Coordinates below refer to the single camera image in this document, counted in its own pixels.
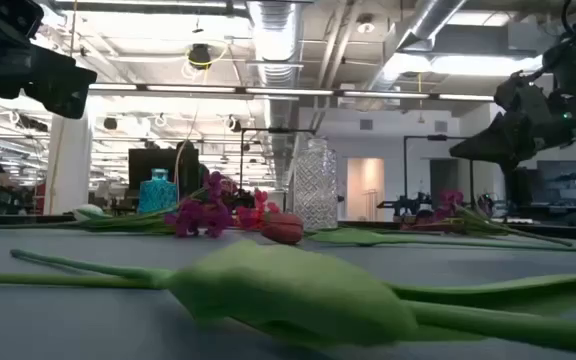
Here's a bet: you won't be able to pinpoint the long white light bar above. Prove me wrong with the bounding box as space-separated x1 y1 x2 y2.
87 82 495 103

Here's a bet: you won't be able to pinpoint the white pillar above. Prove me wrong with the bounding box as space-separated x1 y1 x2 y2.
45 112 93 216

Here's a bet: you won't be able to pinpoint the slanted silver ventilation duct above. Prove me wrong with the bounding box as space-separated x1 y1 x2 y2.
367 0 469 94

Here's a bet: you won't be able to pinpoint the dark desk monitor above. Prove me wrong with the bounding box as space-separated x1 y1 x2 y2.
536 159 576 206

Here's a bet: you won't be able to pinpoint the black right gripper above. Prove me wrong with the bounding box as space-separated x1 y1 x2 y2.
449 69 576 174

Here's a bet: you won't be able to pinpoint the red tulip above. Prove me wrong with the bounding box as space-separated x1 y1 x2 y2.
260 212 576 252

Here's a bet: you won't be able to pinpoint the clear cut-glass vase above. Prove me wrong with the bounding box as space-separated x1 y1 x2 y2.
293 137 339 231

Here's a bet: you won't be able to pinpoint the purple flower spray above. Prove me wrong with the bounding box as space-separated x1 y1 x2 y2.
430 188 574 248
117 171 235 239

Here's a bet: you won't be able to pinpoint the dark grey door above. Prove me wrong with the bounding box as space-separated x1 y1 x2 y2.
429 158 472 211

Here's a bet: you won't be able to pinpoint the white tulip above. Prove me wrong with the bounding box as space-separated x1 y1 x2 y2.
71 203 169 232

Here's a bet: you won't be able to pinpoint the blue glass vase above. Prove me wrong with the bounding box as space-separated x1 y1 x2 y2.
137 167 179 216

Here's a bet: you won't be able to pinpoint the pale green tulip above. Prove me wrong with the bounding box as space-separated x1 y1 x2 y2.
10 238 576 359

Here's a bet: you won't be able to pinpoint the background robot arms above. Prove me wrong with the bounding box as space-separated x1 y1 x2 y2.
376 192 437 222

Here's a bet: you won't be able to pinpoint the black panel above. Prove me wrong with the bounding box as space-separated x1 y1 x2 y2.
505 169 537 207

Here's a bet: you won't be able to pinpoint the black metal frame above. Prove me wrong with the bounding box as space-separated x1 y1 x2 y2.
402 133 474 221

